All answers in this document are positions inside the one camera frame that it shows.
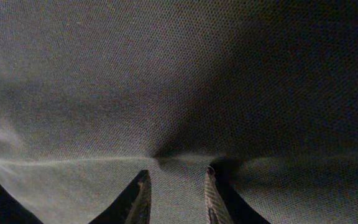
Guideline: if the black t-shirt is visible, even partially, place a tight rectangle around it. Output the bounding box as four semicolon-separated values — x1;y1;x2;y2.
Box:
0;1;358;223

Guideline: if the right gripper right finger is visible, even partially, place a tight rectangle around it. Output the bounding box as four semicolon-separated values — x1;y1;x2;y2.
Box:
204;166;270;224

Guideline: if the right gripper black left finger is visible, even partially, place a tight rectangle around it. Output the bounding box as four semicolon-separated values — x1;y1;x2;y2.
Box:
89;170;152;224

